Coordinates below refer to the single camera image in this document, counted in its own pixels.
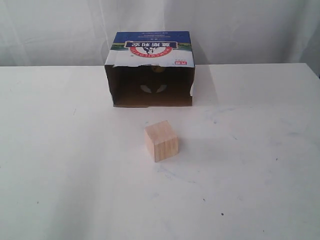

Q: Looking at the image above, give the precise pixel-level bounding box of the yellow ball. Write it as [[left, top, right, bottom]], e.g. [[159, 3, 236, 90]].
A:
[[151, 65, 165, 73]]

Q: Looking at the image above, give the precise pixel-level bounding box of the light wooden cube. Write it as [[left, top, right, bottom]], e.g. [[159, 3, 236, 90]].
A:
[[144, 120, 179, 162]]

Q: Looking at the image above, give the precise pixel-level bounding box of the blue white cardboard box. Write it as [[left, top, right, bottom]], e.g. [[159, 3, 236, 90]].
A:
[[104, 31, 195, 108]]

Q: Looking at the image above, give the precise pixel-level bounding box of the white backdrop curtain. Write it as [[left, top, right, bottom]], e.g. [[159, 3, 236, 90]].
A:
[[0, 0, 320, 72]]

